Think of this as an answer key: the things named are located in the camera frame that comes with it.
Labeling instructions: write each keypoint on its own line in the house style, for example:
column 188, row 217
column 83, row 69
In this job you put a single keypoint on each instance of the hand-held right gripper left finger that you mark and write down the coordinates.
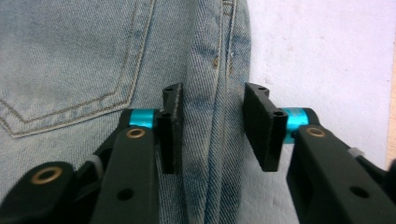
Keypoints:
column 171, row 133

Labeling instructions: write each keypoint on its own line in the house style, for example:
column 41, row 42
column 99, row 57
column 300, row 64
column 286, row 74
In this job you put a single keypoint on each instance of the light blue denim shorts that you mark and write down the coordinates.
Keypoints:
column 77, row 62

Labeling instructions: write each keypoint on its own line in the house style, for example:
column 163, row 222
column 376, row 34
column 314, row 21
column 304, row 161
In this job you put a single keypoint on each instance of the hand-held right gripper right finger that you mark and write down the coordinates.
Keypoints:
column 263, row 130

